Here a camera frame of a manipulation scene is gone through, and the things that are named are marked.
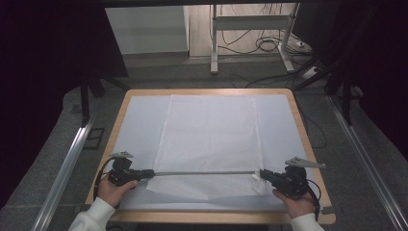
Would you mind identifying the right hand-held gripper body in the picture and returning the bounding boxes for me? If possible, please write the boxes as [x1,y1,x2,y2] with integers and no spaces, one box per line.
[271,156,327,199]

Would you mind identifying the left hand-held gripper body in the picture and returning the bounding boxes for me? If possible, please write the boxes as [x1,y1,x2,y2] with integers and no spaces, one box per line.
[107,151,146,188]

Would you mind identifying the white mesh laundry bag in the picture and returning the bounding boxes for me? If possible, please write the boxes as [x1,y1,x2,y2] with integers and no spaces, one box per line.
[145,93,268,202]

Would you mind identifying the person's left hand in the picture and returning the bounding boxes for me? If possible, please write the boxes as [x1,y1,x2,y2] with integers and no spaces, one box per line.
[96,174,140,208]

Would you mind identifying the person's right hand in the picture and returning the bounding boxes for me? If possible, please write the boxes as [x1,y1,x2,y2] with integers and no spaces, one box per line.
[271,187,318,220]

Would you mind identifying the black floor grille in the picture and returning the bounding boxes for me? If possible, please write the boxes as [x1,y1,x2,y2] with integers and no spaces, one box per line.
[83,127,106,150]

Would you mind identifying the white table mat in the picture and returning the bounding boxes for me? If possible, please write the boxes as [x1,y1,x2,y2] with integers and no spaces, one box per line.
[112,93,322,213]

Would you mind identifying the black metal stand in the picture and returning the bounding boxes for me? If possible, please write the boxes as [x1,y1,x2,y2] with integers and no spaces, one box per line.
[78,72,131,127]
[293,54,357,127]

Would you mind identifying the white power strip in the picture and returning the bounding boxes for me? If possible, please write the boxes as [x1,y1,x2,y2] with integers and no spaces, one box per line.
[300,65,322,80]

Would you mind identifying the dark curtain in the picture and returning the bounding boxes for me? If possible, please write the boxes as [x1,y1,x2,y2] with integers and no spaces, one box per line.
[293,0,408,162]
[0,0,129,210]

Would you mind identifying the white cabinet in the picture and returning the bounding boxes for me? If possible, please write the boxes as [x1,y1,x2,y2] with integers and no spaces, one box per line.
[104,5,191,56]

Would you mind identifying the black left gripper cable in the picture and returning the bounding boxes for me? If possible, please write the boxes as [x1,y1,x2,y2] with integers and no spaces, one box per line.
[93,156,117,200]

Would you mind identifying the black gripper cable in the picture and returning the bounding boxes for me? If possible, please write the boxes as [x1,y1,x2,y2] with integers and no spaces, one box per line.
[306,178,322,222]
[93,156,117,200]

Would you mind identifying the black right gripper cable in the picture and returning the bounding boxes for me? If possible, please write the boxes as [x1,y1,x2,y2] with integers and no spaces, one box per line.
[306,178,322,222]

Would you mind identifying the thin black floor cable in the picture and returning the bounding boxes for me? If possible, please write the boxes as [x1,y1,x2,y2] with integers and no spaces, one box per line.
[299,107,328,150]

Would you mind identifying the aluminium floor rail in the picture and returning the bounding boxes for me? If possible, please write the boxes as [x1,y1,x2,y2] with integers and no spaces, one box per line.
[30,123,98,231]
[326,95,408,231]

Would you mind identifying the long black floor cable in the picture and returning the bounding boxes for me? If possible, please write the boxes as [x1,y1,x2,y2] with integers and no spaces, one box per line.
[244,72,303,90]

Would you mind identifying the tangle of black floor cables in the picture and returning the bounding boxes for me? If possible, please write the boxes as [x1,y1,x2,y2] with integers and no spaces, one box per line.
[217,3,292,56]

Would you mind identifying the white metal desk frame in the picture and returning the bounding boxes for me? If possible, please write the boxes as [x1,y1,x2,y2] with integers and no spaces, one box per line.
[209,3,301,76]

